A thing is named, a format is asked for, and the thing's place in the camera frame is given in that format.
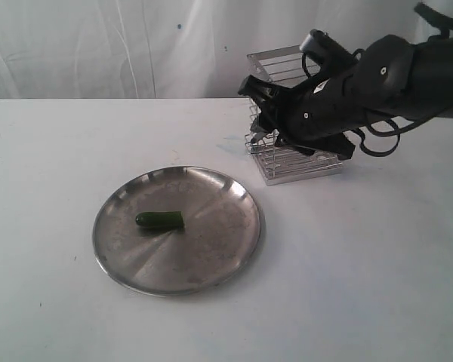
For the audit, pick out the round stainless steel plate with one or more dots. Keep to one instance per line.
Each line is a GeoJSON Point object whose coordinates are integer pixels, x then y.
{"type": "Point", "coordinates": [222, 230]}

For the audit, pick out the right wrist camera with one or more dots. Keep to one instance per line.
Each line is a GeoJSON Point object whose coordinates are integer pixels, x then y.
{"type": "Point", "coordinates": [325, 51]}

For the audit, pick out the green cucumber piece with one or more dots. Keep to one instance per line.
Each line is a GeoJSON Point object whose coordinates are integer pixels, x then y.
{"type": "Point", "coordinates": [160, 220]}

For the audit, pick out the white backdrop curtain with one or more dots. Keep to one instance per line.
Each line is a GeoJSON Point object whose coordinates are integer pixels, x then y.
{"type": "Point", "coordinates": [171, 49]}

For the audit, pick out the black handled kitchen knife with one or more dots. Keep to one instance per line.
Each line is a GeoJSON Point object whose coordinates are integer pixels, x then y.
{"type": "Point", "coordinates": [257, 137]}

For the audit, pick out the wire metal utensil holder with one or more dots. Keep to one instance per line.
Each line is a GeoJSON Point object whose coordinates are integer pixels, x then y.
{"type": "Point", "coordinates": [282, 66]}

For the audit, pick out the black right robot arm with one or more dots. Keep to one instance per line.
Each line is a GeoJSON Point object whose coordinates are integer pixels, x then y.
{"type": "Point", "coordinates": [411, 81]}

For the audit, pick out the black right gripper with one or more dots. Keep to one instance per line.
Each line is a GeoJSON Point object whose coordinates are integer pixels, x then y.
{"type": "Point", "coordinates": [314, 115]}

